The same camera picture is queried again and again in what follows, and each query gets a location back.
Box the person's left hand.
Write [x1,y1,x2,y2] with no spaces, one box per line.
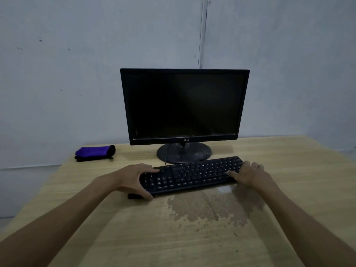
[111,163,161,200]

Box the person's right hand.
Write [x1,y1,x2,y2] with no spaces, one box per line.
[226,161,279,194]

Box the purple grey cleaning cloth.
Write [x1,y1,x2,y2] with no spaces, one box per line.
[74,145,116,162]

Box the black keyboard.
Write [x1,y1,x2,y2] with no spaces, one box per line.
[128,156,245,200]

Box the person's left forearm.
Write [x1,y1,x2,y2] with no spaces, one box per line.
[0,174,120,267]

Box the person's right forearm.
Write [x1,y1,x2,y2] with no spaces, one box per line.
[261,184,356,267]

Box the light wooden table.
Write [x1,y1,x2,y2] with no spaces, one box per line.
[0,135,356,267]

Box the black computer monitor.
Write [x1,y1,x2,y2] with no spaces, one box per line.
[120,68,250,164]

